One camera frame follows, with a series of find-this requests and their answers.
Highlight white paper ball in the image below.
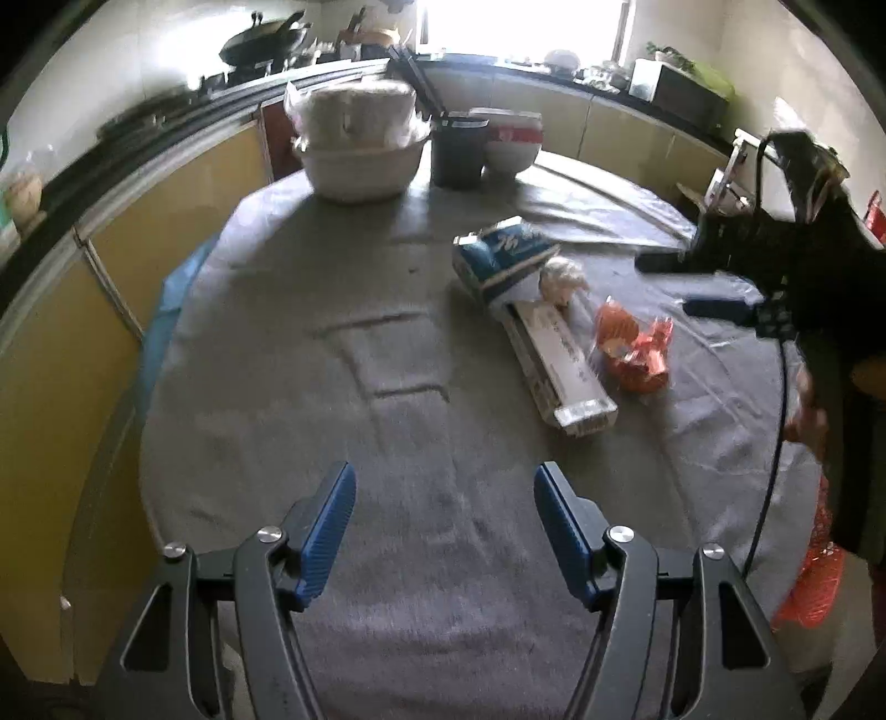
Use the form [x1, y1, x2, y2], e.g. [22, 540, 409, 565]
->
[539, 255, 589, 307]

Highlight orange snack wrapper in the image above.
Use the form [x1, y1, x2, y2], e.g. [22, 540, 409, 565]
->
[596, 297, 673, 394]

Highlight long white box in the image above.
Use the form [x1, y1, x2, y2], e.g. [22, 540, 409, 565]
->
[500, 300, 619, 438]

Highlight blue tissue pack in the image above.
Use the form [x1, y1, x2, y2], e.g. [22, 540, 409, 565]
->
[452, 216, 559, 306]

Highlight red plastic trash basket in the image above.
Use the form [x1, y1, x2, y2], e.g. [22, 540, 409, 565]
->
[772, 476, 846, 630]

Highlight person's right hand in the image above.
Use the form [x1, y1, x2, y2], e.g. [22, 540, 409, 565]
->
[784, 366, 829, 460]

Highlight microwave oven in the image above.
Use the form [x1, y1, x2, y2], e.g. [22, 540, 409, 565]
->
[629, 59, 734, 132]

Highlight red white stacked bowls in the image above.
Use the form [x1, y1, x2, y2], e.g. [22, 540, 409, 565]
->
[468, 108, 544, 177]

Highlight grey tablecloth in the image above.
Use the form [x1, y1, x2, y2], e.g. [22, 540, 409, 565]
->
[140, 153, 818, 718]

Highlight black chopstick holder cup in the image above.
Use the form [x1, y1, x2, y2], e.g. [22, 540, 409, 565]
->
[431, 114, 490, 191]

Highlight white covered bowl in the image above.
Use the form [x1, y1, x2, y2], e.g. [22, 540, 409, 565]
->
[284, 80, 431, 204]

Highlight black wok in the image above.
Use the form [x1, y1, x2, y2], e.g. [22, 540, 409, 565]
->
[219, 11, 312, 68]

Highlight black cable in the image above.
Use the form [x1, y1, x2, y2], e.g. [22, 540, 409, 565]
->
[740, 130, 797, 576]

